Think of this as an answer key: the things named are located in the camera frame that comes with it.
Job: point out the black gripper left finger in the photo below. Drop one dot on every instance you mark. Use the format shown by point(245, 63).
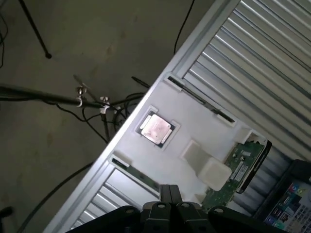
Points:
point(156, 218)

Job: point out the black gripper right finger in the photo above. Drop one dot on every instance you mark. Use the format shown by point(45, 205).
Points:
point(187, 218)

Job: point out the green graphics card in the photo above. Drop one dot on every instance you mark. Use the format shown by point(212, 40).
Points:
point(240, 165)

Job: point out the silver CPU chip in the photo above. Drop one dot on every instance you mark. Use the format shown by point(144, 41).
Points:
point(155, 128)

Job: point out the open PC case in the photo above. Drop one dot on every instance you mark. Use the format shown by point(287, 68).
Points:
point(286, 206)

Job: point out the white fixture plate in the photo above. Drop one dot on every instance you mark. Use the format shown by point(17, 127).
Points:
point(184, 116)

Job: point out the metal stand pole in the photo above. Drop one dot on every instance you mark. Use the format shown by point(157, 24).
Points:
point(36, 95)

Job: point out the black tripod leg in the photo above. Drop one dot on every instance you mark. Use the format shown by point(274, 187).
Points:
point(34, 26)

